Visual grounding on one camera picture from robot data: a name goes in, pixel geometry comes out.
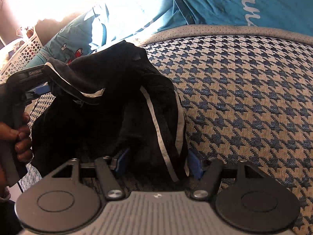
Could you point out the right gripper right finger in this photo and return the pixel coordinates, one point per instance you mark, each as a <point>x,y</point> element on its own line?
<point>243,196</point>

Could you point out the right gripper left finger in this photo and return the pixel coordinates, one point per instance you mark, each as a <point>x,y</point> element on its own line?
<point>69,198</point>

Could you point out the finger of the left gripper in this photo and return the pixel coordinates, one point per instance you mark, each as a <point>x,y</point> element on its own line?
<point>38,91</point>

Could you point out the black garment with white stripes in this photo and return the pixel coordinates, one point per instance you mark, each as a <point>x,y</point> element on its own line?
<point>109,103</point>

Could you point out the person's left hand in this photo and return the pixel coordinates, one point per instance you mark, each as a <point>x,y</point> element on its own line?
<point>21,138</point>

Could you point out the white perforated laundry basket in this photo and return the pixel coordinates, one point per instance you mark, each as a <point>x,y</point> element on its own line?
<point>21,57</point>

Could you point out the houndstooth blue beige mattress cover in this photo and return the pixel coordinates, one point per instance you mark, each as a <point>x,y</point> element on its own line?
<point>246,96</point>

